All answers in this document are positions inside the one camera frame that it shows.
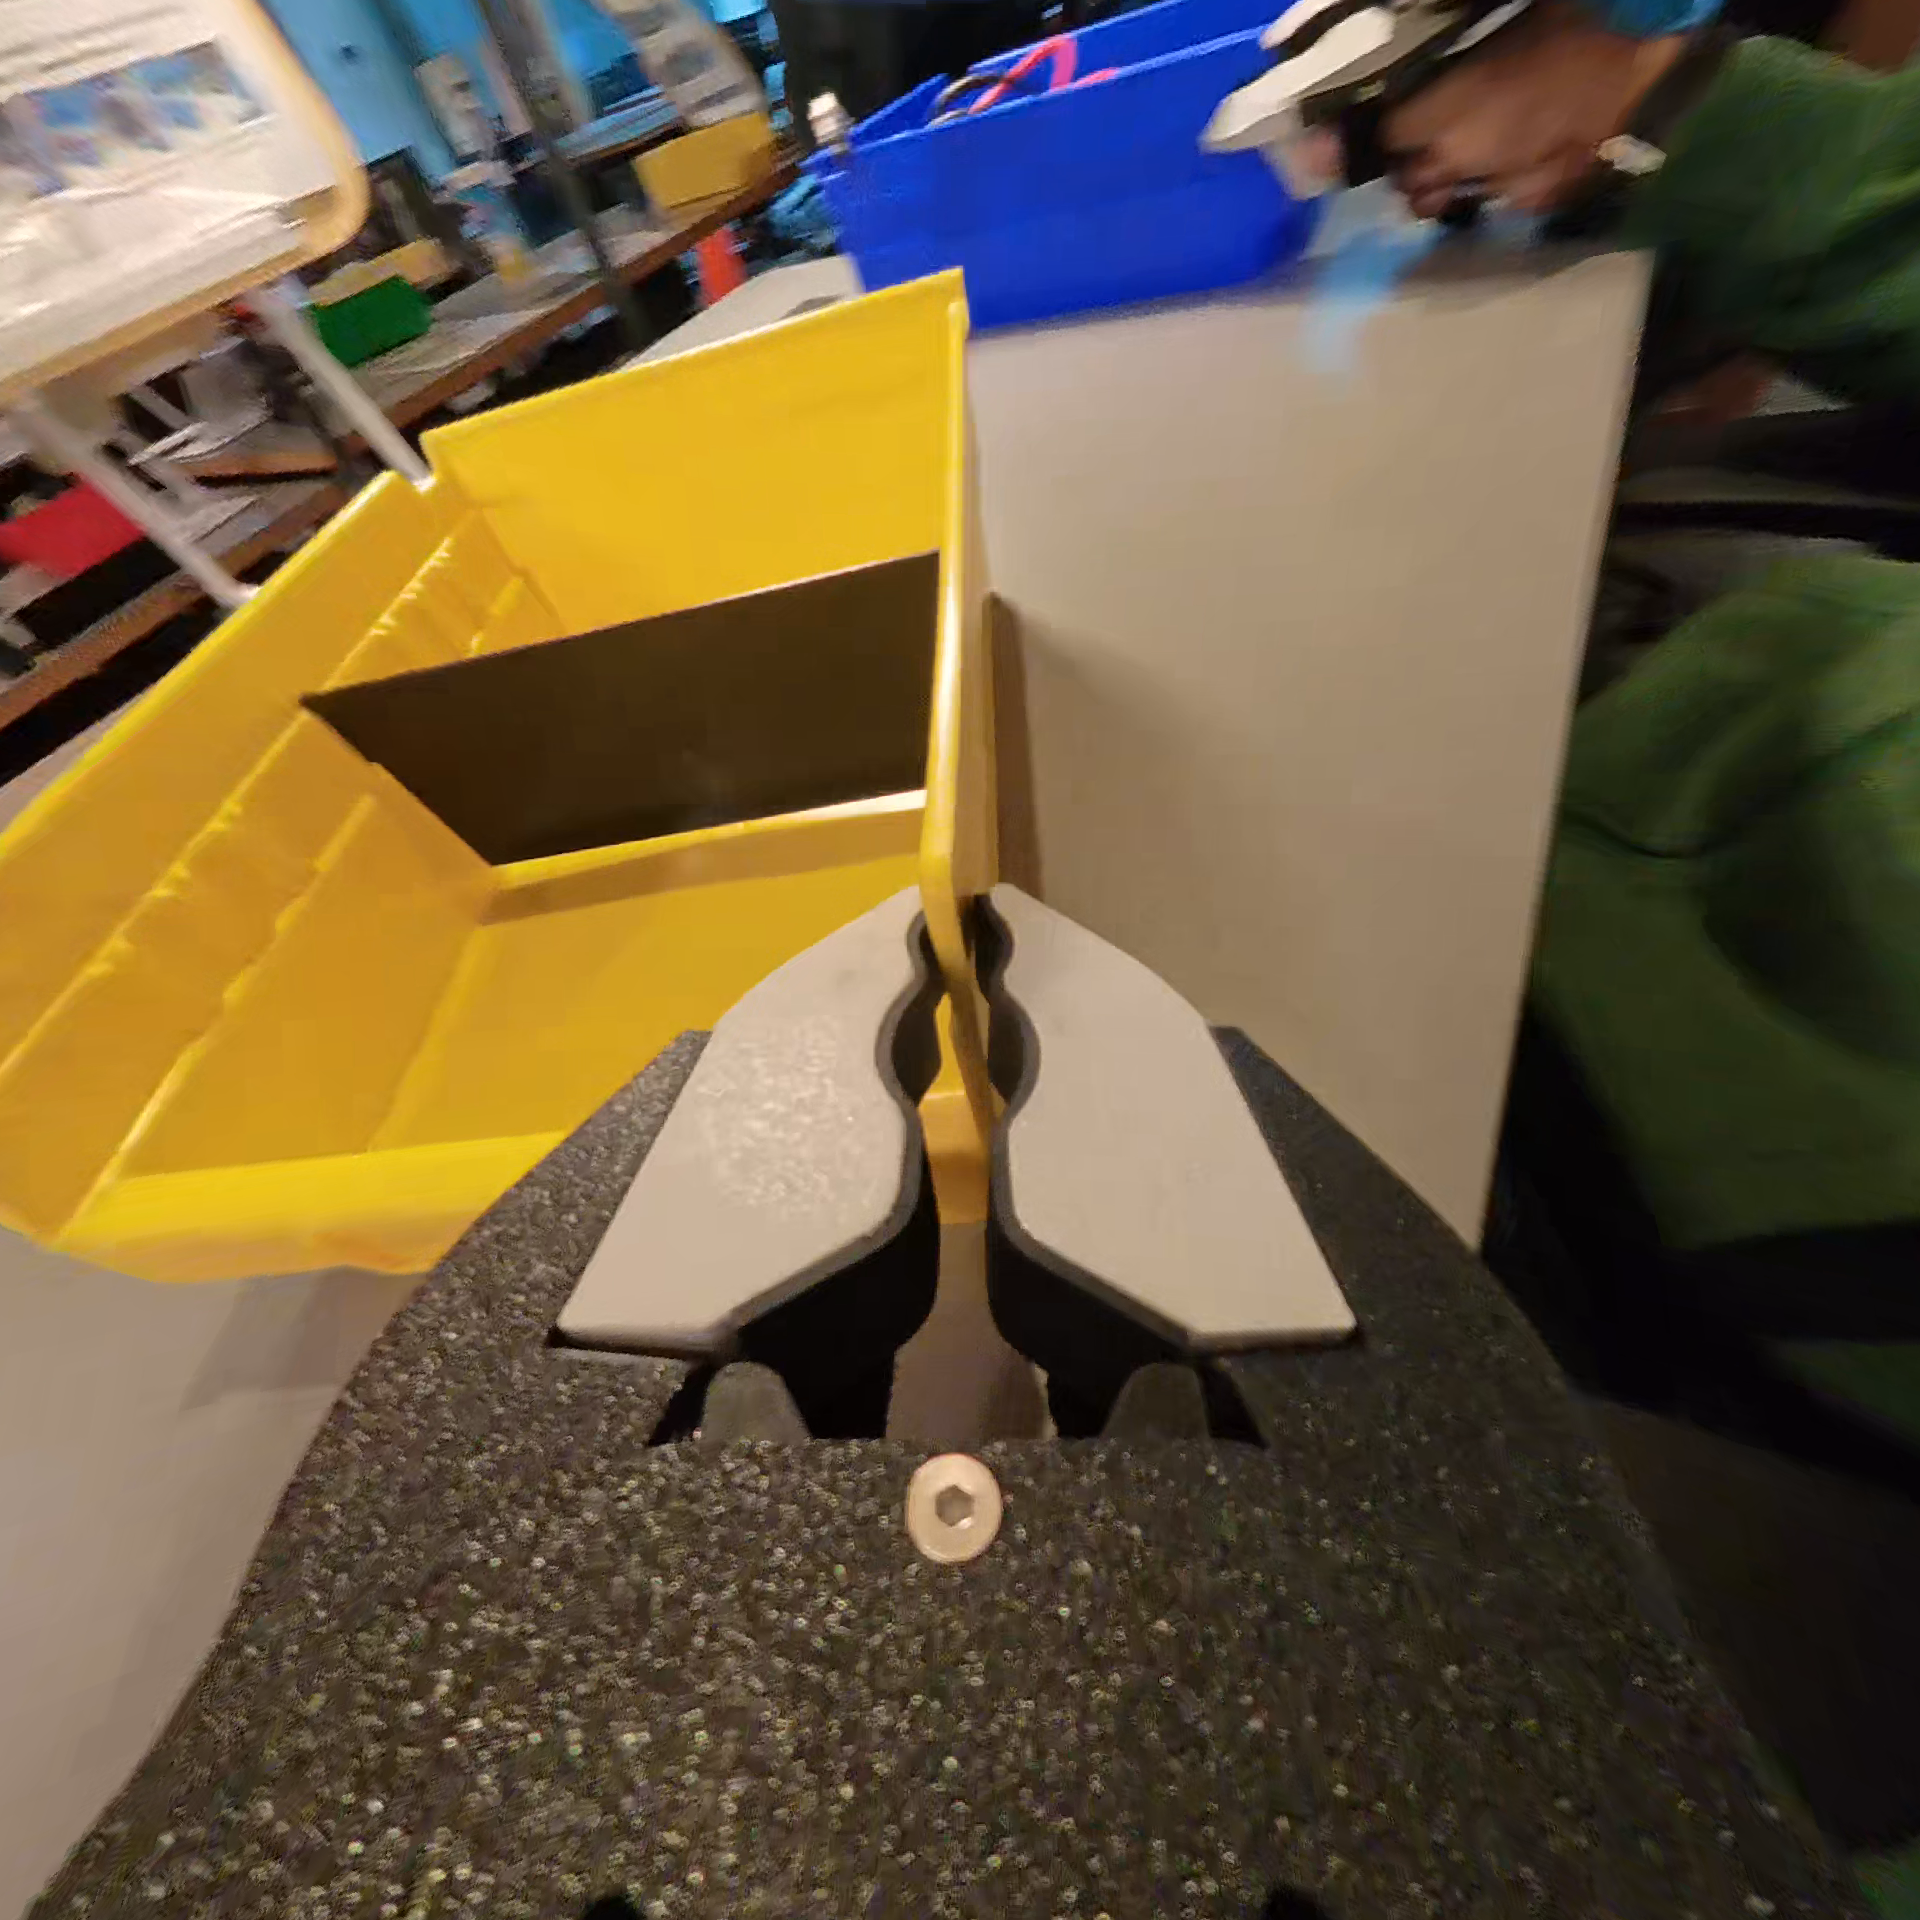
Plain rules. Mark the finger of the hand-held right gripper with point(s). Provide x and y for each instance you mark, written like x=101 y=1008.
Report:
x=1350 y=15
x=1274 y=99

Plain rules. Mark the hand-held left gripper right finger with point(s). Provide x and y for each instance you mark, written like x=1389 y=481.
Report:
x=1168 y=1170

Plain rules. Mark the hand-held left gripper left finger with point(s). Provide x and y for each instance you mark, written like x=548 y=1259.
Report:
x=766 y=1170

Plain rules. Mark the yellow plastic bin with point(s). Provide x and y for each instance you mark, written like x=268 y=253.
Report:
x=629 y=481

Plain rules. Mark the person's right forearm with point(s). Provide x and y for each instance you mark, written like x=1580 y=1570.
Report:
x=1800 y=210

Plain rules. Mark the blue plastic bin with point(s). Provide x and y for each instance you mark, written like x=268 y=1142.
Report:
x=1050 y=210

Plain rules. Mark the black bin divider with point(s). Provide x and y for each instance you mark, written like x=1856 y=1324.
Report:
x=646 y=720

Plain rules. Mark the small yellow bin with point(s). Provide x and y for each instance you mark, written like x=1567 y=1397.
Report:
x=705 y=164

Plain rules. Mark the orange traffic cone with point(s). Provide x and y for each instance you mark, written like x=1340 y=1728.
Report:
x=719 y=270

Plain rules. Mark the small green bin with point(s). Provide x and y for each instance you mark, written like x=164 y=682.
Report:
x=368 y=319

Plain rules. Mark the small red bin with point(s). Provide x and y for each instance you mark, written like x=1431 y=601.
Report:
x=66 y=533

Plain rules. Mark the instruction sheet stand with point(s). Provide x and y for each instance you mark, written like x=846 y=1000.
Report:
x=137 y=137

